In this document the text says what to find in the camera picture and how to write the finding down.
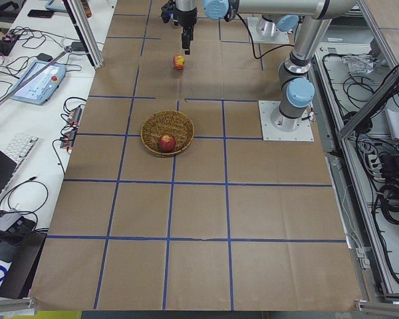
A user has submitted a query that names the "usb hub with cables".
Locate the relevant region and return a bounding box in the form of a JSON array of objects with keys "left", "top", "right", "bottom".
[{"left": 66, "top": 106, "right": 82, "bottom": 126}]

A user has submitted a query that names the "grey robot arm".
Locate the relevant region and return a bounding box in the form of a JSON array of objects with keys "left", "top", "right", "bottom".
[{"left": 203, "top": 1, "right": 357, "bottom": 132}]

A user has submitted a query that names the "red yellow apple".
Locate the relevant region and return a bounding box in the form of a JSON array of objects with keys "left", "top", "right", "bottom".
[{"left": 172, "top": 54, "right": 185, "bottom": 70}]

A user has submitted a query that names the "woven wicker basket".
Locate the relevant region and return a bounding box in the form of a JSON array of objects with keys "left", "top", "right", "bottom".
[{"left": 140, "top": 110, "right": 194, "bottom": 157}]

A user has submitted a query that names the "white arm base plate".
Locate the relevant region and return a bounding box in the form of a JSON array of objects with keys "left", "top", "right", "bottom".
[{"left": 258, "top": 100, "right": 315, "bottom": 142}]

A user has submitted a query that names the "blue teach pendant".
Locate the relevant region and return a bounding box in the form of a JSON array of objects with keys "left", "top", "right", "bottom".
[{"left": 11, "top": 60, "right": 67, "bottom": 105}]

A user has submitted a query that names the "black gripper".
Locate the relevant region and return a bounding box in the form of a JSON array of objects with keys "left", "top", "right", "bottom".
[{"left": 176, "top": 0, "right": 198, "bottom": 54}]

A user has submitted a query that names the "white keyboard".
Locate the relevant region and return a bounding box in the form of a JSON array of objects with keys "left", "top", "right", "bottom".
[{"left": 4, "top": 133, "right": 39, "bottom": 169}]

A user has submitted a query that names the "aluminium frame post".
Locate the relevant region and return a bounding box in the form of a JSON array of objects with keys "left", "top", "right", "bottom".
[{"left": 63, "top": 0, "right": 104, "bottom": 69}]

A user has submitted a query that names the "red apple in basket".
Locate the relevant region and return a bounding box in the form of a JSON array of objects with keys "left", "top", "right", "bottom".
[{"left": 158, "top": 133, "right": 176, "bottom": 153}]

